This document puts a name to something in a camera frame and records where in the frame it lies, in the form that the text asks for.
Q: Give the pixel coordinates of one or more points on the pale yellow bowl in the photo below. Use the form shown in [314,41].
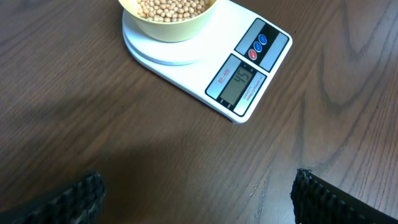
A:
[170,21]

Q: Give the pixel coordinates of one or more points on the white digital kitchen scale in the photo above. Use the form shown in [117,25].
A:
[228,65]

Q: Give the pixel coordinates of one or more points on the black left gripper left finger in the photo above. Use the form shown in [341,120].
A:
[79,201]

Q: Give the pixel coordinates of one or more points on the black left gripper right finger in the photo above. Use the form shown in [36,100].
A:
[316,201]

